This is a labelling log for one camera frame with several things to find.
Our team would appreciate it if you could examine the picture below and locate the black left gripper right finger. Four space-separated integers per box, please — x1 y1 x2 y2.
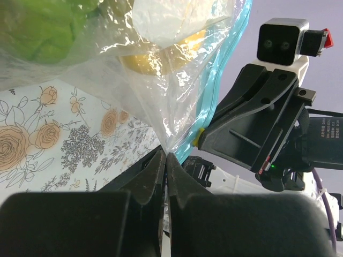
166 153 335 256

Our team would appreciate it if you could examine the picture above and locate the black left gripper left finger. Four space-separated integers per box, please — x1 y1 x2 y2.
1 150 166 256

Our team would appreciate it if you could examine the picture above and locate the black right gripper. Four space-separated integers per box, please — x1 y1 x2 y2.
198 64 342 192

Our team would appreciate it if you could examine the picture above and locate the yellow toy lemon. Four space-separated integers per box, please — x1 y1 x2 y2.
120 30 206 76

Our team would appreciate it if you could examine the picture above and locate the clear zip top bag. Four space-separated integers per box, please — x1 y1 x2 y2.
1 1 252 162

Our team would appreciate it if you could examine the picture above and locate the wrinkled green fruit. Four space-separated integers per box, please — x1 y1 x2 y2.
1 1 101 64

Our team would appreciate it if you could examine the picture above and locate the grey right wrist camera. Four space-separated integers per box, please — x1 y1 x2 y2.
257 18 309 66

